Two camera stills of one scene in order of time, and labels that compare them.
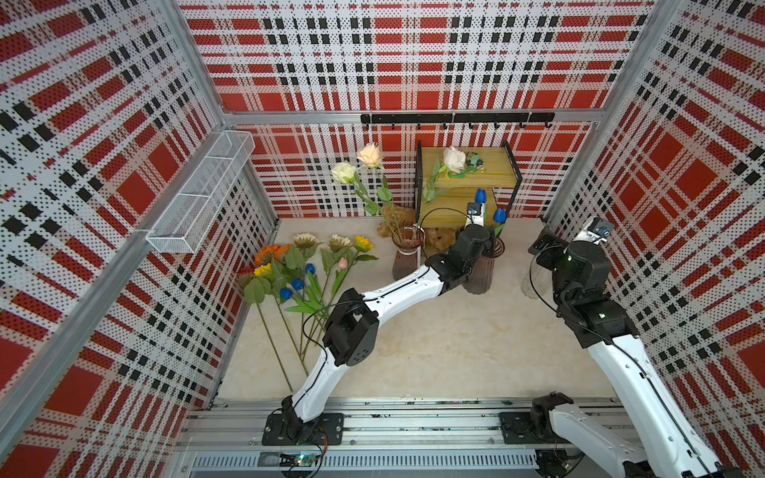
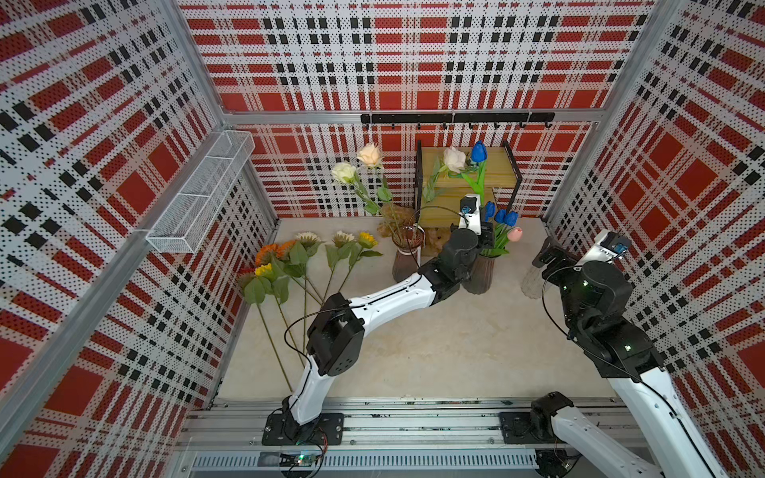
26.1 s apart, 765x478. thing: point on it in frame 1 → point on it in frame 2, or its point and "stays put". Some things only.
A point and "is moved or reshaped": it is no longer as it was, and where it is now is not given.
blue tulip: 480,196 is moved or reshaped
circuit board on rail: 298,459 stays put
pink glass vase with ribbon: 407,241 stays put
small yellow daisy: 262,268 stays put
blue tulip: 500,215 → 512,218
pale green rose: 346,172 stays put
